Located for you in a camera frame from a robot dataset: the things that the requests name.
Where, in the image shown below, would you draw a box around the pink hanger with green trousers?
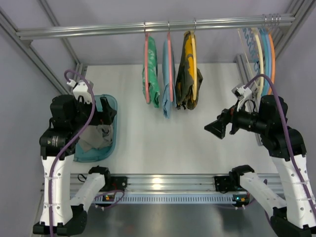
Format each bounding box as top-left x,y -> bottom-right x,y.
144,22 -> 150,104

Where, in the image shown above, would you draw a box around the green tie-dye trousers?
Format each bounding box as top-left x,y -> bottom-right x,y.
142,34 -> 160,108

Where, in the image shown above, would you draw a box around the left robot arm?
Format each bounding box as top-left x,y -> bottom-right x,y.
33,94 -> 118,237

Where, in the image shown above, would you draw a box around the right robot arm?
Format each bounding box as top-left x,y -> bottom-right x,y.
204,95 -> 316,237

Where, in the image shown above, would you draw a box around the light blue trousers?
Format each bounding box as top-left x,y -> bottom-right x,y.
162,39 -> 177,119

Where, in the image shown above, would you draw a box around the camouflage yellow trousers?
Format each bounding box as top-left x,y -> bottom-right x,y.
175,31 -> 203,110

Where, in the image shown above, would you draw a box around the pink hanger with blue trousers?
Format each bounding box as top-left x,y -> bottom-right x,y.
167,22 -> 174,102

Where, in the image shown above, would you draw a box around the cream hanger with camouflage trousers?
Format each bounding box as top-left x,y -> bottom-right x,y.
190,19 -> 198,101

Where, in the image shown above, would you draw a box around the grey cloth in basket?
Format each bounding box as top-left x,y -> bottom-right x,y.
79,124 -> 114,152

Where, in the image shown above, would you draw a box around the teal plastic basket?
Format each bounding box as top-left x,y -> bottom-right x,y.
74,94 -> 118,163

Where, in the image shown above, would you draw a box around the left aluminium frame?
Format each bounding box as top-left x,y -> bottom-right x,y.
0,0 -> 83,94

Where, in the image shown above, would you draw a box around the aluminium frame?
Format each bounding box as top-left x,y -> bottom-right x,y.
0,0 -> 83,94
234,0 -> 316,146

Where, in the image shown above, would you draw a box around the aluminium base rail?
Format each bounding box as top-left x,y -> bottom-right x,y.
40,173 -> 289,198

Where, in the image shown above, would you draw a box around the slotted cable duct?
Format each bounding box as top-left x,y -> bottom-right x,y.
92,194 -> 249,204

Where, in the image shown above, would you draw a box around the aluminium hanging rail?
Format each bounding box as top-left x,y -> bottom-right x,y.
16,14 -> 295,40

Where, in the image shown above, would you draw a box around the right aluminium frame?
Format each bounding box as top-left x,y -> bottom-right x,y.
234,0 -> 316,146

